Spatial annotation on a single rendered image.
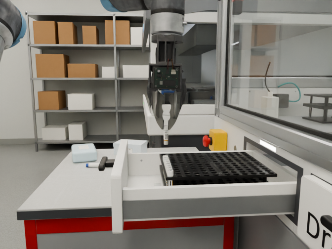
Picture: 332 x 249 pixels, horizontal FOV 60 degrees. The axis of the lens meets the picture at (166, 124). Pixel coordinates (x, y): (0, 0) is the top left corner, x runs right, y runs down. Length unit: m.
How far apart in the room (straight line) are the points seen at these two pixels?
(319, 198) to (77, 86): 4.62
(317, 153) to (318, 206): 0.09
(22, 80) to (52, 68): 0.77
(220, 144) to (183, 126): 0.51
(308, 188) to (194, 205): 0.19
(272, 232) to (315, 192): 0.23
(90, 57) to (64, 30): 0.65
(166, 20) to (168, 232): 0.55
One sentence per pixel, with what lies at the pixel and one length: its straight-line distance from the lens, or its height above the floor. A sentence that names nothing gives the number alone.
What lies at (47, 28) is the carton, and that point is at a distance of 4.63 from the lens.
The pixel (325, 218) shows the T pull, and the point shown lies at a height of 0.91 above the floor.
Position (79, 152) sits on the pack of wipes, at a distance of 1.17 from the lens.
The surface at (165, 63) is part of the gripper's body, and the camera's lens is 0.62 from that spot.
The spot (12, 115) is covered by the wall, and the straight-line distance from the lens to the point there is 5.32.
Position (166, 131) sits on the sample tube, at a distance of 0.68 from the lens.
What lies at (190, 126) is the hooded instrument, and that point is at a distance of 1.46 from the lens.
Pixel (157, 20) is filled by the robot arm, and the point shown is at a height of 1.21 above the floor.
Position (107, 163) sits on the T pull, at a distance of 0.63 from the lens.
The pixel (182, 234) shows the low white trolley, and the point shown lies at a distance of 0.85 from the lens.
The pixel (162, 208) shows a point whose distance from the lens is 0.54.
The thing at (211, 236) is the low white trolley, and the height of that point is 0.65.
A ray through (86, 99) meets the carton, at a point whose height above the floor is 0.77.
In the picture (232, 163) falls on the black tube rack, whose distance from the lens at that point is 0.67.
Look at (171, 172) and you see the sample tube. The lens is 0.56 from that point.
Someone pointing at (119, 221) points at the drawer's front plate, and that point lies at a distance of 0.53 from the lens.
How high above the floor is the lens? 1.09
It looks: 9 degrees down
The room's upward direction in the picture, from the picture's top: straight up
